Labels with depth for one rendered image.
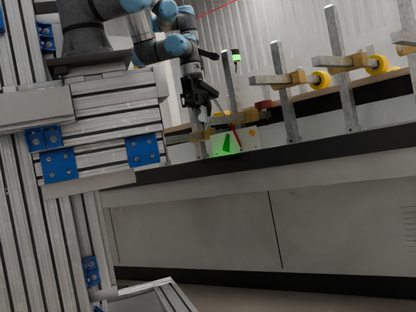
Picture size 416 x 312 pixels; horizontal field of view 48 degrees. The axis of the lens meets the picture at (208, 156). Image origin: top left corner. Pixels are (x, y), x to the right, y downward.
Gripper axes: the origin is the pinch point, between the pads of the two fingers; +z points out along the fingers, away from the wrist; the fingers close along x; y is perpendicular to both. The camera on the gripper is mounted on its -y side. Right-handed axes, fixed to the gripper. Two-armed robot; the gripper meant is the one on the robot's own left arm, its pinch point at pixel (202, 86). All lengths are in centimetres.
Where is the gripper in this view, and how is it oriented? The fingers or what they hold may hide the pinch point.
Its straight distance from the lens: 204.5
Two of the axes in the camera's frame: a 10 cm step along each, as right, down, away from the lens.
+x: -3.5, 0.8, -9.3
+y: -9.2, 1.5, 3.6
